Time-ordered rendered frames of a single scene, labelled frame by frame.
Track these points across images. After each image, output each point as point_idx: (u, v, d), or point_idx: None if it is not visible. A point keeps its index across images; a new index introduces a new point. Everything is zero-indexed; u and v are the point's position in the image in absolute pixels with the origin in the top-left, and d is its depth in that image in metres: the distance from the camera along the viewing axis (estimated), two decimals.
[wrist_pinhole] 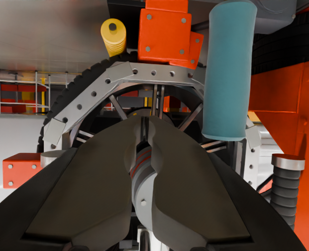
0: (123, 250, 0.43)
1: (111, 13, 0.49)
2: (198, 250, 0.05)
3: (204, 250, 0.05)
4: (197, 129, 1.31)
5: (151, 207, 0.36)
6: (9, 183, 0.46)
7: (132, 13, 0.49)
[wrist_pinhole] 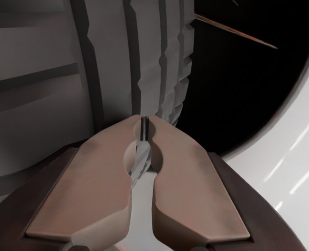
0: None
1: None
2: (198, 250, 0.05)
3: (204, 250, 0.05)
4: None
5: None
6: None
7: None
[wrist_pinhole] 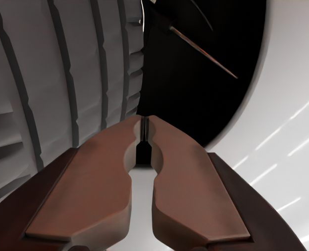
0: None
1: None
2: (198, 250, 0.05)
3: (204, 250, 0.05)
4: None
5: None
6: None
7: None
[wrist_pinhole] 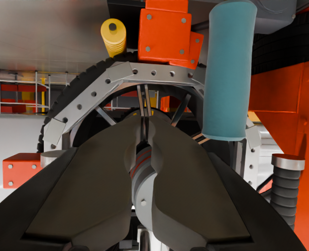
0: (123, 250, 0.43)
1: (111, 13, 0.49)
2: (198, 250, 0.05)
3: (204, 250, 0.05)
4: (197, 129, 1.31)
5: (151, 207, 0.36)
6: (9, 183, 0.46)
7: (132, 13, 0.49)
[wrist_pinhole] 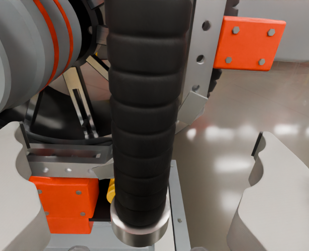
0: None
1: None
2: (198, 250, 0.05)
3: (204, 250, 0.05)
4: None
5: None
6: (273, 33, 0.28)
7: (104, 205, 0.50)
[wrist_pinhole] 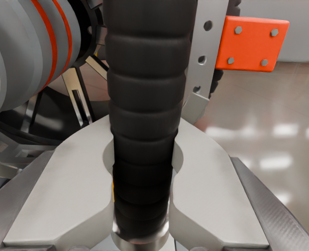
0: None
1: None
2: (198, 250, 0.05)
3: (204, 250, 0.05)
4: None
5: None
6: (276, 33, 0.27)
7: None
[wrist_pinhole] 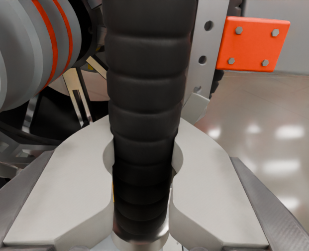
0: None
1: None
2: (198, 250, 0.05)
3: (204, 250, 0.05)
4: None
5: None
6: (277, 33, 0.27)
7: None
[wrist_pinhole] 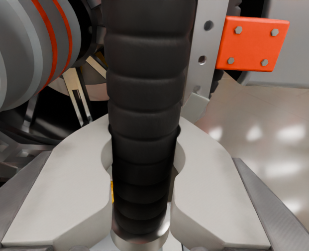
0: None
1: None
2: (198, 250, 0.05)
3: (204, 250, 0.05)
4: None
5: None
6: (276, 33, 0.27)
7: None
